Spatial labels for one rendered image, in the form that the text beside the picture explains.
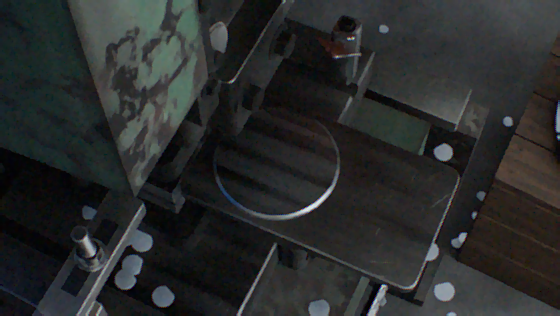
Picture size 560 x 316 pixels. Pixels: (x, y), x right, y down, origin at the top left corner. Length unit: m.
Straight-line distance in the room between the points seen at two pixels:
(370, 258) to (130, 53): 0.42
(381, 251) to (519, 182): 0.59
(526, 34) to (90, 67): 1.66
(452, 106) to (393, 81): 0.08
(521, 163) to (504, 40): 0.63
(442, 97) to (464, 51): 0.87
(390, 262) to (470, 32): 1.22
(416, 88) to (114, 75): 0.68
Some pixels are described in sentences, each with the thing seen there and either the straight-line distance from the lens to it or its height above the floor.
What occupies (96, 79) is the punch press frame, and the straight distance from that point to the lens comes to 0.40.
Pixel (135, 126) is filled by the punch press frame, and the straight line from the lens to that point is 0.47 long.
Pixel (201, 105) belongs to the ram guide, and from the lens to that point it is 0.58.
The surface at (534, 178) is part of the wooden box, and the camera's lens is 1.36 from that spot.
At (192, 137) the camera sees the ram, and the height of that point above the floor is 0.91.
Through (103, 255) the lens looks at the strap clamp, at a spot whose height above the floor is 0.76.
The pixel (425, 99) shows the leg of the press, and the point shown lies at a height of 0.64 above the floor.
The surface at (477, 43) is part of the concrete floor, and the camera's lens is 1.94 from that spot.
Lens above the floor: 1.51
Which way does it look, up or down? 62 degrees down
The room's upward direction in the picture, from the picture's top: straight up
